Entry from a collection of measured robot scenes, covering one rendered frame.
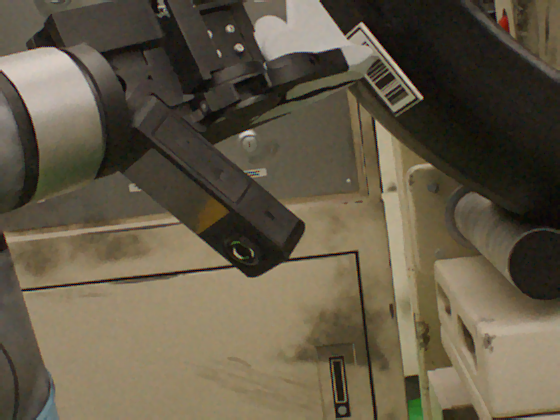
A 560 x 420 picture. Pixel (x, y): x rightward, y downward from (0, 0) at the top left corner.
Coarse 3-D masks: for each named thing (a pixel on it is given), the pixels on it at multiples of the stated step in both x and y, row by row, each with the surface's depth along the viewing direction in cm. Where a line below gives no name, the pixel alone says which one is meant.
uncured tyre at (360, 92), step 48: (336, 0) 83; (384, 0) 81; (432, 0) 81; (384, 48) 83; (432, 48) 81; (480, 48) 81; (432, 96) 82; (480, 96) 81; (528, 96) 81; (432, 144) 85; (480, 144) 83; (528, 144) 82; (480, 192) 88; (528, 192) 84
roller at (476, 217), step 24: (456, 216) 115; (480, 216) 102; (504, 216) 95; (480, 240) 98; (504, 240) 88; (528, 240) 83; (552, 240) 83; (504, 264) 85; (528, 264) 83; (552, 264) 83; (528, 288) 83; (552, 288) 83
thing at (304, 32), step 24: (288, 0) 77; (312, 0) 78; (288, 24) 77; (312, 24) 78; (264, 48) 75; (288, 48) 76; (312, 48) 77; (360, 48) 79; (360, 72) 79; (288, 96) 76
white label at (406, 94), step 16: (352, 32) 82; (368, 32) 81; (384, 64) 82; (368, 80) 84; (384, 80) 83; (400, 80) 81; (384, 96) 84; (400, 96) 83; (416, 96) 81; (400, 112) 84
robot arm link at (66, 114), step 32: (0, 64) 65; (32, 64) 65; (64, 64) 66; (32, 96) 64; (64, 96) 65; (96, 96) 66; (32, 128) 71; (64, 128) 64; (96, 128) 66; (64, 160) 65; (96, 160) 66; (64, 192) 67
